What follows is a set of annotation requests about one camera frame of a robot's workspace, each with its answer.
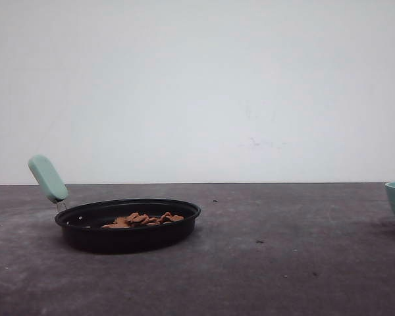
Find brown beef pieces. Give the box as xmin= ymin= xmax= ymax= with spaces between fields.
xmin=102 ymin=212 xmax=184 ymax=229

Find black frying pan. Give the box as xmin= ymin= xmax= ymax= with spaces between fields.
xmin=28 ymin=155 xmax=201 ymax=253

